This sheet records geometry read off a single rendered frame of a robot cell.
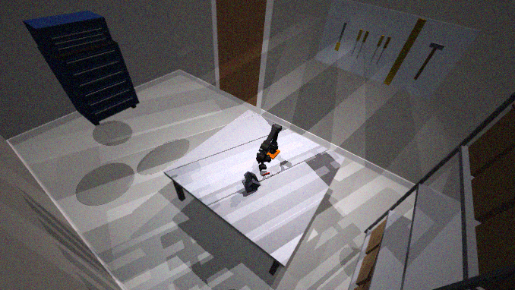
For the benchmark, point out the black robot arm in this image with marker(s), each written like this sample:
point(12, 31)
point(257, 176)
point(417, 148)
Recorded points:
point(269, 145)

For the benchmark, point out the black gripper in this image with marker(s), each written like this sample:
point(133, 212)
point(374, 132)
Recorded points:
point(262, 166)

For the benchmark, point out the grey square panel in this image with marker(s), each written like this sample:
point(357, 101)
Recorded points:
point(251, 182)

